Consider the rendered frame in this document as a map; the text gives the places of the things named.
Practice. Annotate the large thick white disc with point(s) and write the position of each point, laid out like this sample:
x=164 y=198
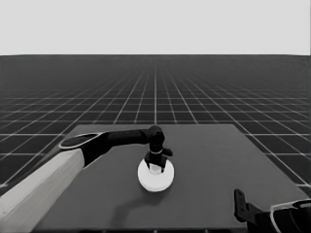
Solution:
x=145 y=178

